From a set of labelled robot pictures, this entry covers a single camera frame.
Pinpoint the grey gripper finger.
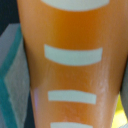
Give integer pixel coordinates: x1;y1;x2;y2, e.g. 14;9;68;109
0;24;33;128

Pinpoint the orange bread loaf toy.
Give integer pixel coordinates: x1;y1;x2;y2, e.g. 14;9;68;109
17;0;128;128

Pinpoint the yellow banana toy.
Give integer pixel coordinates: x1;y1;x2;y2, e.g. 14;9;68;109
112;97;127;128

